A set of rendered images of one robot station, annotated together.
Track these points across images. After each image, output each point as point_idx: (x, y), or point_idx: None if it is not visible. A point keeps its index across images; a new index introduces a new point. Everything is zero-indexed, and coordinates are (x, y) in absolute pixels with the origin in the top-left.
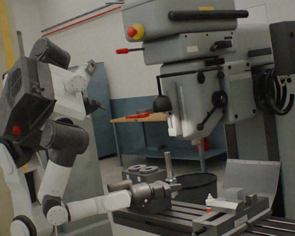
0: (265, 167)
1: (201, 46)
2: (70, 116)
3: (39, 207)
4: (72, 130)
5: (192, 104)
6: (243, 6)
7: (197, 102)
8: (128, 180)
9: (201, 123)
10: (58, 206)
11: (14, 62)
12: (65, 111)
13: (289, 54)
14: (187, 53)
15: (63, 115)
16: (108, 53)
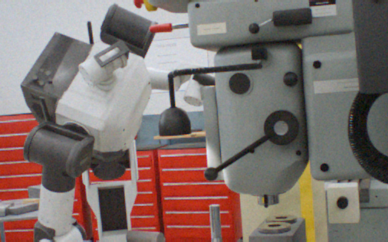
0: None
1: (238, 23)
2: (80, 122)
3: (115, 238)
4: (54, 142)
5: (223, 130)
6: None
7: (229, 128)
8: (153, 233)
9: (210, 168)
10: (47, 240)
11: None
12: (73, 114)
13: (360, 44)
14: (198, 37)
15: (70, 119)
16: None
